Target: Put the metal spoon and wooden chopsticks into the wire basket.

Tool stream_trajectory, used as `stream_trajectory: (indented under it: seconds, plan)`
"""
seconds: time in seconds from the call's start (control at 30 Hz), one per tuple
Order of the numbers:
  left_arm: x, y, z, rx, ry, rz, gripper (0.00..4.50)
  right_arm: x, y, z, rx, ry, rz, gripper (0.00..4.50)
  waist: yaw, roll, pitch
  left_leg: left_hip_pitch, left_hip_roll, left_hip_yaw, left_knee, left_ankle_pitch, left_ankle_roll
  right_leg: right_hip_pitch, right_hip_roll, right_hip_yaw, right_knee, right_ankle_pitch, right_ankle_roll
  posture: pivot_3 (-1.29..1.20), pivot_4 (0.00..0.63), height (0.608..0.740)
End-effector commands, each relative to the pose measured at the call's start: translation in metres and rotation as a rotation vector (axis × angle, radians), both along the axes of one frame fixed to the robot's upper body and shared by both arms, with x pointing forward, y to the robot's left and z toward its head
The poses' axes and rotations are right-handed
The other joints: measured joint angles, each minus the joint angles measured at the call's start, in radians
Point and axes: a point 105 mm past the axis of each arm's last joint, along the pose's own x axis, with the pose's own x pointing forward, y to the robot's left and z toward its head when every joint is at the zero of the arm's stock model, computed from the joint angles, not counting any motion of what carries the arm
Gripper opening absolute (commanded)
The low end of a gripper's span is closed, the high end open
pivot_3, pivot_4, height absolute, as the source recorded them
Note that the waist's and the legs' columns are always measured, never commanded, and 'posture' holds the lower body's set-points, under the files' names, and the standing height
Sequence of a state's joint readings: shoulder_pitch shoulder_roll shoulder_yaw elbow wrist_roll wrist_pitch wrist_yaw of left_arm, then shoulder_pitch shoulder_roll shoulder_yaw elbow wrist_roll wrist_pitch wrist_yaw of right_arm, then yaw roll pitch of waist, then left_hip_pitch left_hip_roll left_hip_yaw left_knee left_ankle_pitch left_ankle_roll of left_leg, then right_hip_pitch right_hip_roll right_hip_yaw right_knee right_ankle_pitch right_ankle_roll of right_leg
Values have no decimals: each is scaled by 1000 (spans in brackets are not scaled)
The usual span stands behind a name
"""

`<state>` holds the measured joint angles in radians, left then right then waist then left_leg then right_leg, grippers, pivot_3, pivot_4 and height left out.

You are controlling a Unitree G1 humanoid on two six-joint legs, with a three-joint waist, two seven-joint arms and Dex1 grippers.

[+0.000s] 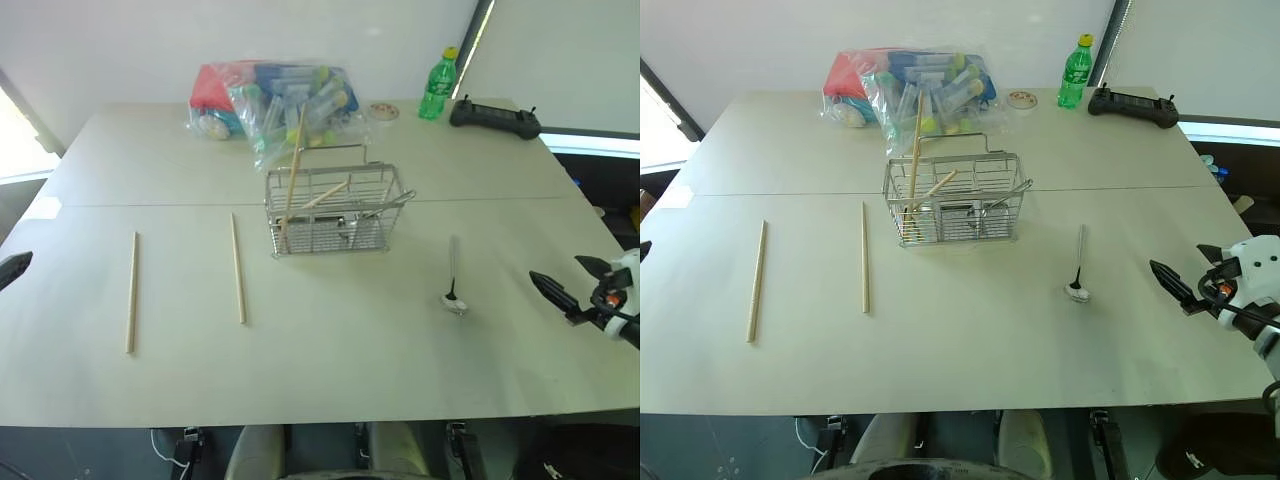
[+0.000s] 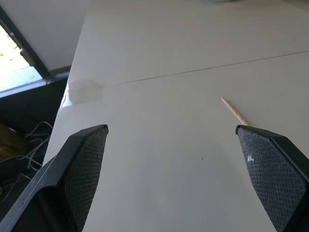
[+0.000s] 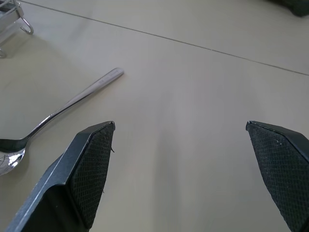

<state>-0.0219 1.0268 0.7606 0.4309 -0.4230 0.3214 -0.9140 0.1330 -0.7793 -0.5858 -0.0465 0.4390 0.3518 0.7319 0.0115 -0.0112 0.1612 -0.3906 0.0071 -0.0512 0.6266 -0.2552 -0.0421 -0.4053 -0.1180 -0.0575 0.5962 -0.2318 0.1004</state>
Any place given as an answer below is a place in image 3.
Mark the stainless steel spoon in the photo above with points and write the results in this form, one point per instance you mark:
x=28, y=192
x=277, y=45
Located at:
x=72, y=99

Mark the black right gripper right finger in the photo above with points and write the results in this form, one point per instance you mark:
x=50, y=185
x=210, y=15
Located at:
x=282, y=169

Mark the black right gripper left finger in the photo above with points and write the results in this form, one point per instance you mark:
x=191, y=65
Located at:
x=72, y=178

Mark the dark green-black object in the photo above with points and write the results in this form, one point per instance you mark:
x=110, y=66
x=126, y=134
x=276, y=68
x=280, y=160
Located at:
x=293, y=6

